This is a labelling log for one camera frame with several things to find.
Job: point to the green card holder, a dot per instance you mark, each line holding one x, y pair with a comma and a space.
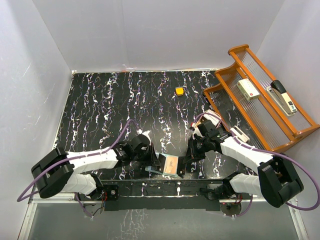
160, 170

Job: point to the white staple box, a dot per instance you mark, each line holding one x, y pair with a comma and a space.
247, 89

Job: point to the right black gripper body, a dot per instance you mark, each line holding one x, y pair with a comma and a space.
198, 147

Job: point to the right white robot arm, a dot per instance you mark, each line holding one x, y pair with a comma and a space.
275, 178

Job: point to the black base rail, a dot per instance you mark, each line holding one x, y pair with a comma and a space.
160, 194

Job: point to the wooden tiered shelf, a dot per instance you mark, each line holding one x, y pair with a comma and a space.
269, 126

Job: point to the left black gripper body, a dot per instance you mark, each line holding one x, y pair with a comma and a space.
143, 158

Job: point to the gold credit card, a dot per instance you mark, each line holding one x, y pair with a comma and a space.
171, 165

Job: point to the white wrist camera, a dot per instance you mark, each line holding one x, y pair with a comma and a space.
194, 128
145, 133

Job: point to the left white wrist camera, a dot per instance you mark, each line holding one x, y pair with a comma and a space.
145, 133

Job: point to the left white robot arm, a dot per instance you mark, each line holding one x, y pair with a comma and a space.
65, 171

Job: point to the yellow small block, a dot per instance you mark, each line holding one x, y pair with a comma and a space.
179, 91

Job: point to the black beige stapler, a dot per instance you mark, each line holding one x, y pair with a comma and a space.
280, 95

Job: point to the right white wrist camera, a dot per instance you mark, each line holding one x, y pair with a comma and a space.
194, 128

